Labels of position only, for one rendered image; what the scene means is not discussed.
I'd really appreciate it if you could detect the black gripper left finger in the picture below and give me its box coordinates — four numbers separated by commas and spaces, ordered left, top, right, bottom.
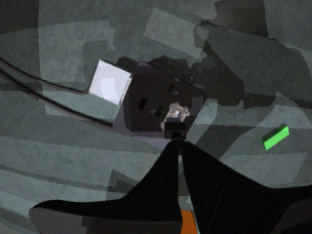
28, 141, 183, 234

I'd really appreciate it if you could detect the green rectangular block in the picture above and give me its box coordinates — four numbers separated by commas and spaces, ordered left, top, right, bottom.
261, 125, 289, 151

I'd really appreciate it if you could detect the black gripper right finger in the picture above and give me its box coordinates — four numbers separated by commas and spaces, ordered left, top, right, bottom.
182, 140, 312, 234

